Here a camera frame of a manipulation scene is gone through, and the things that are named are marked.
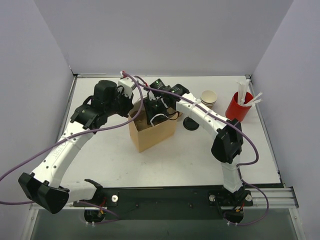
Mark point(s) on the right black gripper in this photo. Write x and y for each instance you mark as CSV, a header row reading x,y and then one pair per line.
x,y
154,111

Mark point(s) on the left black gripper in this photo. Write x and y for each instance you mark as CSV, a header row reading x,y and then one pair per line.
x,y
127,105

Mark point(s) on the brown paper bag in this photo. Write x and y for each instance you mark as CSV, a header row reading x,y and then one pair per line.
x,y
145,135

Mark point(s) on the stack of paper cups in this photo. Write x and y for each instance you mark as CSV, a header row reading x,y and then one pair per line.
x,y
208,98

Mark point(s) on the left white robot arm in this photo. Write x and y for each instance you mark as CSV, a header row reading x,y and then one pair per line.
x,y
43,184

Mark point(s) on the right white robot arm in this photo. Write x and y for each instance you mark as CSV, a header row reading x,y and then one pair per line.
x,y
227,141

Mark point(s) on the red cylindrical straw holder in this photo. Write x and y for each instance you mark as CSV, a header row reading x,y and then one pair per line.
x,y
236,111

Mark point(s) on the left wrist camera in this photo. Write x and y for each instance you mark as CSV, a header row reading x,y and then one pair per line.
x,y
128,83

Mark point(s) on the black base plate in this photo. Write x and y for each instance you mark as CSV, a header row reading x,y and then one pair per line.
x,y
167,211

